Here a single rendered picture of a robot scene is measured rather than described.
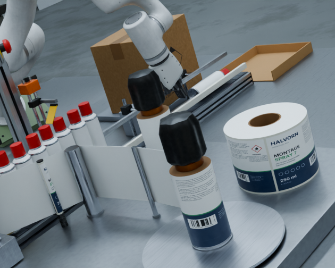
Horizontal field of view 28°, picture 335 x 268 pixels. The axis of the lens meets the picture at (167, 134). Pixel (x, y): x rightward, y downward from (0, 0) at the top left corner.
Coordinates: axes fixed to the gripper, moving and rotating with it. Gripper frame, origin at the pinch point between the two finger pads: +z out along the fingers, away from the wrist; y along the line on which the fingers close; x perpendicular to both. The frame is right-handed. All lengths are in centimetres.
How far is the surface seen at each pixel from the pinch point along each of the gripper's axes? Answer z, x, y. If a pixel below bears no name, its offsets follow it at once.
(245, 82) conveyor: 18.1, 5.4, -24.0
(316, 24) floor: 217, -163, -316
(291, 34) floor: 209, -177, -295
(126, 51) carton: -12.3, -22.9, -8.5
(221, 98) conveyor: 12.5, 5.1, -9.8
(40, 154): -30, 3, 55
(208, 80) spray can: 6.2, 1.2, -12.5
